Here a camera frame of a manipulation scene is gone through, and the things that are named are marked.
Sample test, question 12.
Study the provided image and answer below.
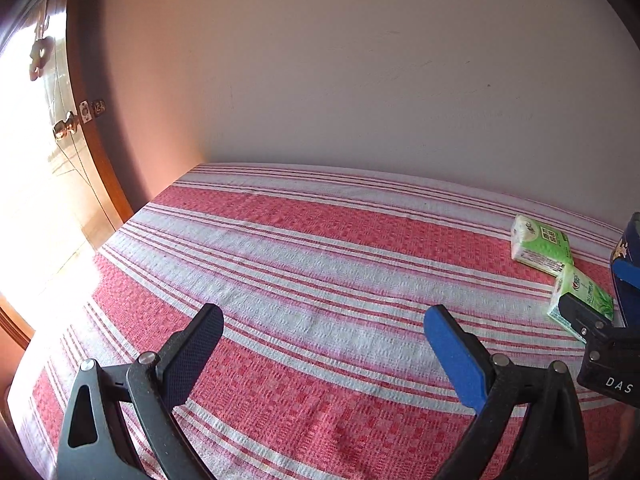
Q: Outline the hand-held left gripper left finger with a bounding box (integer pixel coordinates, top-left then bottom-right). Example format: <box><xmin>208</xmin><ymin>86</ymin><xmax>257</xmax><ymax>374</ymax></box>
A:
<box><xmin>56</xmin><ymin>303</ymin><xmax>225</xmax><ymax>480</ymax></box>

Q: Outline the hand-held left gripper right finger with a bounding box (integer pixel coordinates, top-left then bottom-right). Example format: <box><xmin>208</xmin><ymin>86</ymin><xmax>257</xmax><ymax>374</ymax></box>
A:
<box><xmin>423</xmin><ymin>304</ymin><xmax>591</xmax><ymax>480</ymax></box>

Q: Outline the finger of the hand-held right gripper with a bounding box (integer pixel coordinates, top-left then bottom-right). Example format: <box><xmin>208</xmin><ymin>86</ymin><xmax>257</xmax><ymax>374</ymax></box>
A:
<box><xmin>612</xmin><ymin>259</ymin><xmax>640</xmax><ymax>329</ymax></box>
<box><xmin>557</xmin><ymin>292</ymin><xmax>640</xmax><ymax>406</ymax></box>

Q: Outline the green tissue pack leaf print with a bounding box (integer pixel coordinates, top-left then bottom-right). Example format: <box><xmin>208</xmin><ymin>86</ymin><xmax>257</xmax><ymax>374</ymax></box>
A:
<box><xmin>547</xmin><ymin>264</ymin><xmax>615</xmax><ymax>329</ymax></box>

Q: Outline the green tissue pack square print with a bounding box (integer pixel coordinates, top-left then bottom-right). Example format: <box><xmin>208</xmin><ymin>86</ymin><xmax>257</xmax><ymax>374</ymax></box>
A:
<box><xmin>509</xmin><ymin>214</ymin><xmax>574</xmax><ymax>277</ymax></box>

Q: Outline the red white striped cloth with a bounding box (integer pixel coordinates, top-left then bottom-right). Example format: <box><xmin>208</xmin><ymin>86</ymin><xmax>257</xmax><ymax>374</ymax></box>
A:
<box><xmin>6</xmin><ymin>162</ymin><xmax>640</xmax><ymax>480</ymax></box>

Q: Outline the wooden door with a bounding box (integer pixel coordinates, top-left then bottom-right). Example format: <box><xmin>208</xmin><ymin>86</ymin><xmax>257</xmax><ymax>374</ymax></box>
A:
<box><xmin>0</xmin><ymin>0</ymin><xmax>137</xmax><ymax>351</ymax></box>

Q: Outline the brass door knob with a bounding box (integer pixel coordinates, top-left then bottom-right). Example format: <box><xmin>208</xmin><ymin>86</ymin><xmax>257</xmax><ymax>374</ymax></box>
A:
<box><xmin>53</xmin><ymin>111</ymin><xmax>82</xmax><ymax>142</ymax></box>

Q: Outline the metal door latch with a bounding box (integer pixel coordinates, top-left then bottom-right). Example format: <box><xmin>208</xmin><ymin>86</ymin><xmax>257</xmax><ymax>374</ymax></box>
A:
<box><xmin>78</xmin><ymin>98</ymin><xmax>107</xmax><ymax>122</ymax></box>

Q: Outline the hanging door ornament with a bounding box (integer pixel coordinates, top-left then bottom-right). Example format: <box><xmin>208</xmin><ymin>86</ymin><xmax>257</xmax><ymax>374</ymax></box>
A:
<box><xmin>28</xmin><ymin>36</ymin><xmax>54</xmax><ymax>82</ymax></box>

